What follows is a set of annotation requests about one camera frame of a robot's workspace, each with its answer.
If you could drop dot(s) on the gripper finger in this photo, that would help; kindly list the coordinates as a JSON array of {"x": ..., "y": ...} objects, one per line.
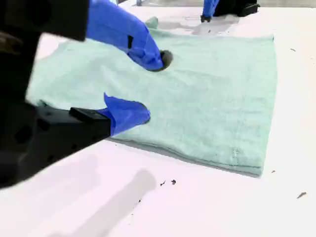
[
  {"x": 123, "y": 116},
  {"x": 209, "y": 8},
  {"x": 123, "y": 29}
]

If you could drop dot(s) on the pale green T-shirt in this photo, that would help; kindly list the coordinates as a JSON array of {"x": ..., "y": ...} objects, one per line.
[{"x": 197, "y": 98}]

